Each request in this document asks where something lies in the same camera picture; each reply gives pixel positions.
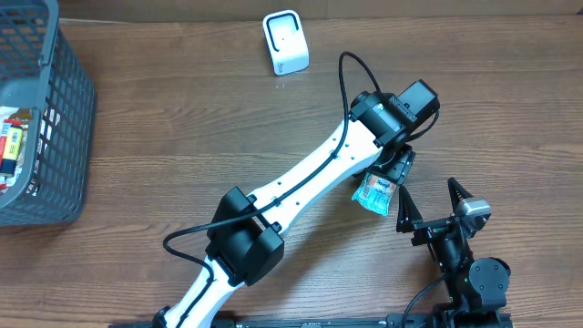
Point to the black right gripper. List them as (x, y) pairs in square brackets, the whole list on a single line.
[(410, 220)]

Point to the white barcode scanner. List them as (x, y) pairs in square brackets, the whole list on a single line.
[(286, 42)]

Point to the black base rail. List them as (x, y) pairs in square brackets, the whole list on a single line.
[(389, 321)]

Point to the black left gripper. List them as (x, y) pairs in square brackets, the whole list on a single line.
[(400, 165)]

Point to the teal wet wipes pack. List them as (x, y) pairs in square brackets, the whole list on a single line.
[(375, 194)]

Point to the grey plastic mesh basket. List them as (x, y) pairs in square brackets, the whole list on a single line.
[(41, 74)]

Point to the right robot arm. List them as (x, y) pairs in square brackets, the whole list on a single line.
[(476, 287)]

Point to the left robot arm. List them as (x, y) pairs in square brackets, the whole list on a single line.
[(247, 230)]

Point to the yellow highlighter marker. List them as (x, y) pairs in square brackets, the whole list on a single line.
[(11, 150)]

